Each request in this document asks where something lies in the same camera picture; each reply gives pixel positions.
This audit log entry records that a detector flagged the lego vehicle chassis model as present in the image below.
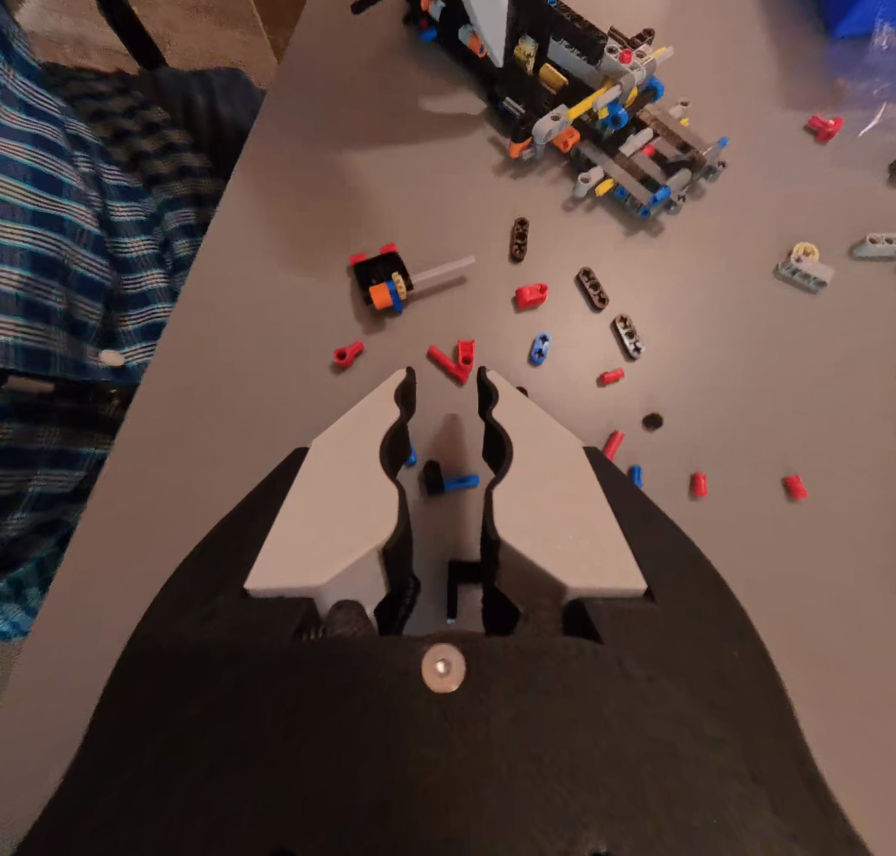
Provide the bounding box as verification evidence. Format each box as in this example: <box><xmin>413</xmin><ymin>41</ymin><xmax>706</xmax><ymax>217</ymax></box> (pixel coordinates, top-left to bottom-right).
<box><xmin>350</xmin><ymin>0</ymin><xmax>730</xmax><ymax>222</ymax></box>

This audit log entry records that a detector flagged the red lego axle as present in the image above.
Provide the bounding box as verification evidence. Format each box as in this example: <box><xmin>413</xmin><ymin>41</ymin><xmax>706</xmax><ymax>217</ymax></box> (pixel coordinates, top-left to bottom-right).
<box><xmin>426</xmin><ymin>344</ymin><xmax>469</xmax><ymax>387</ymax></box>

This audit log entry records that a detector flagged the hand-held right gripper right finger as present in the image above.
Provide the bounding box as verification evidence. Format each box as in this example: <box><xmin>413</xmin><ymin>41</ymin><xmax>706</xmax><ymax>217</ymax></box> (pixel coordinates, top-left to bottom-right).
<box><xmin>476</xmin><ymin>366</ymin><xmax>649</xmax><ymax>636</ymax></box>

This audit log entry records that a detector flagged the grey lego beam with gear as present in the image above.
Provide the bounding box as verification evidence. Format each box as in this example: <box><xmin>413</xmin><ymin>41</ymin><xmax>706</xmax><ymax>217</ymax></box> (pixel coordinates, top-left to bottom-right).
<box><xmin>774</xmin><ymin>241</ymin><xmax>836</xmax><ymax>293</ymax></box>

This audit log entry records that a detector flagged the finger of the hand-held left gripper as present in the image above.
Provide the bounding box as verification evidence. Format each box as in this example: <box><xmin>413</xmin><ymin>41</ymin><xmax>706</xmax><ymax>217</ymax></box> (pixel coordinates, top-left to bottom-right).
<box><xmin>444</xmin><ymin>0</ymin><xmax>510</xmax><ymax>70</ymax></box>

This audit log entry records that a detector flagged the black angled lego piece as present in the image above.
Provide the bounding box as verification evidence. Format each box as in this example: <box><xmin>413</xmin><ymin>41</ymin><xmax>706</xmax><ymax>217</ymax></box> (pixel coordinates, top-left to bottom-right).
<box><xmin>446</xmin><ymin>559</ymin><xmax>484</xmax><ymax>623</ymax></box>

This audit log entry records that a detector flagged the black furniture leg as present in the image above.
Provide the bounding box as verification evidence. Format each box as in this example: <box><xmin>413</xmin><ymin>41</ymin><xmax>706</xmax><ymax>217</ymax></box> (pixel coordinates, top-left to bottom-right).
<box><xmin>66</xmin><ymin>0</ymin><xmax>170</xmax><ymax>72</ymax></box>

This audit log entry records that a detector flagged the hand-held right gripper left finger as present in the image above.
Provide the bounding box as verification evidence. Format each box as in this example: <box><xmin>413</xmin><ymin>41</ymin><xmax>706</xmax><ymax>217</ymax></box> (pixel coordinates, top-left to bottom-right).
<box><xmin>244</xmin><ymin>366</ymin><xmax>422</xmax><ymax>636</ymax></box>

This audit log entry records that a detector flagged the clear plastic bag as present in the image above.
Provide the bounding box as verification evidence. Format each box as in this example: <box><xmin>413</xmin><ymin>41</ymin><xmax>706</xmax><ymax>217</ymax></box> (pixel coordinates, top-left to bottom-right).
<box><xmin>829</xmin><ymin>27</ymin><xmax>896</xmax><ymax>146</ymax></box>

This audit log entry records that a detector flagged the dark cloth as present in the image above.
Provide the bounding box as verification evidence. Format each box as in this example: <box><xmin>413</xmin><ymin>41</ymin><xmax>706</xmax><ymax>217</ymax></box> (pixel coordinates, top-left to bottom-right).
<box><xmin>42</xmin><ymin>64</ymin><xmax>268</xmax><ymax>195</ymax></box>

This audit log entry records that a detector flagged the blue plaid shirt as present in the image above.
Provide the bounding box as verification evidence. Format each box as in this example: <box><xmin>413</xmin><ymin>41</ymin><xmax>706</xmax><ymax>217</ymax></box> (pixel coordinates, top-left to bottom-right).
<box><xmin>0</xmin><ymin>0</ymin><xmax>232</xmax><ymax>643</ymax></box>

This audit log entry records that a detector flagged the small black orange lego subassembly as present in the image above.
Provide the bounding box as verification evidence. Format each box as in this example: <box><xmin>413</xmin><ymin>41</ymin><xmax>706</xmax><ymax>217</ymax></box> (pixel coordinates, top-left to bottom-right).
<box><xmin>349</xmin><ymin>242</ymin><xmax>477</xmax><ymax>315</ymax></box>

